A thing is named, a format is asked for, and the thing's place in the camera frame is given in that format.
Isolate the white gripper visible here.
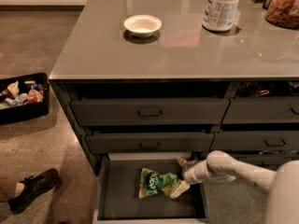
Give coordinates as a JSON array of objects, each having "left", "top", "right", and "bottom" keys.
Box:
[{"left": 170, "top": 157, "right": 209, "bottom": 199}]

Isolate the green rice chip bag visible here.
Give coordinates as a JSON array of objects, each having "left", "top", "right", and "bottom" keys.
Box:
[{"left": 138, "top": 168, "right": 178, "bottom": 199}]

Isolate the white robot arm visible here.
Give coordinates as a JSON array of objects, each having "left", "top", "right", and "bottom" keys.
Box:
[{"left": 170, "top": 150, "right": 299, "bottom": 224}]

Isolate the middle right drawer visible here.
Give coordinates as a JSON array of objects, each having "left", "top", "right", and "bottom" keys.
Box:
[{"left": 211, "top": 131, "right": 299, "bottom": 151}]

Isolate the open bottom left drawer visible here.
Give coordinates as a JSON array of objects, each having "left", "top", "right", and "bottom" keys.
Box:
[{"left": 93, "top": 157, "right": 209, "bottom": 224}]

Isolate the top right drawer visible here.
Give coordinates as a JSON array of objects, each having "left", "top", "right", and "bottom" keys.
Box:
[{"left": 222, "top": 97, "right": 299, "bottom": 124}]

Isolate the bottom right drawer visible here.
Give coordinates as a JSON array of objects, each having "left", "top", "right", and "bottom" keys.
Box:
[{"left": 200, "top": 152, "right": 299, "bottom": 173}]

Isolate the middle left drawer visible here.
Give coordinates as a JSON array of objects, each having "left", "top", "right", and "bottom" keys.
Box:
[{"left": 86, "top": 133, "right": 214, "bottom": 154}]

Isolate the top left drawer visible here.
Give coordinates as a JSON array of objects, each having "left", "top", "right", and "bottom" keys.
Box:
[{"left": 71, "top": 98, "right": 229, "bottom": 126}]

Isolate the dark grey cabinet island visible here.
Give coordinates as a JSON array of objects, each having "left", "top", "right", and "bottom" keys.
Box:
[{"left": 50, "top": 0, "right": 299, "bottom": 171}]

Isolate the black shoe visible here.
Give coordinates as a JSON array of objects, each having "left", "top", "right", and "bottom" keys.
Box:
[{"left": 7, "top": 168, "right": 59, "bottom": 215}]

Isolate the white bowl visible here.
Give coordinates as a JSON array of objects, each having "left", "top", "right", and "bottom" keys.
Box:
[{"left": 123, "top": 15, "right": 162, "bottom": 38}]

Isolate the white wipes canister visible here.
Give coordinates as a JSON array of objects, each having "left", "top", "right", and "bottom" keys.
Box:
[{"left": 202, "top": 0, "right": 239, "bottom": 32}]

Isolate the brown trouser leg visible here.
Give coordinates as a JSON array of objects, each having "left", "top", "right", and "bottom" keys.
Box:
[{"left": 0, "top": 175, "right": 17, "bottom": 202}]

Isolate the black bin of snacks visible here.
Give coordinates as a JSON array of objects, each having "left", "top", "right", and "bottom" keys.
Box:
[{"left": 0, "top": 73, "right": 50, "bottom": 124}]

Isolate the clear jar of snacks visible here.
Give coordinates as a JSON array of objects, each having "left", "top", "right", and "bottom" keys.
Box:
[{"left": 265, "top": 0, "right": 299, "bottom": 30}]

